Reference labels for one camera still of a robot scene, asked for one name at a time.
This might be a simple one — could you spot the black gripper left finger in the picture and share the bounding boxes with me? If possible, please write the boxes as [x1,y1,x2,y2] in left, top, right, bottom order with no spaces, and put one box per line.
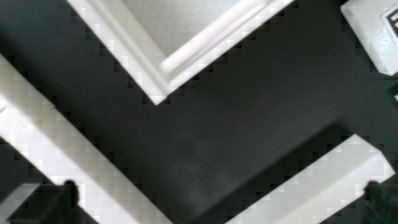
[0,180,98,224]

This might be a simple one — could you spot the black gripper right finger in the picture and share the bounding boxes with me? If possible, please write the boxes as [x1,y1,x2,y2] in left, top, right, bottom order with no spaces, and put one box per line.
[338,181,398,224]

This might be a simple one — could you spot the white cabinet body box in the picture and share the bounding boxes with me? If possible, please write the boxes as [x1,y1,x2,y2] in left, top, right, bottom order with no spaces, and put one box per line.
[66,0,295,103]

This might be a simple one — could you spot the white cabinet top block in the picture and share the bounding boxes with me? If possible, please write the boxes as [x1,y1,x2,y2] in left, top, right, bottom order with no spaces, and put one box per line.
[341,0,398,75]

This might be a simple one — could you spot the white U-shaped fence frame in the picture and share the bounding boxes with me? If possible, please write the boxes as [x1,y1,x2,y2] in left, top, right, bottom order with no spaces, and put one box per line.
[0,56,394,224]

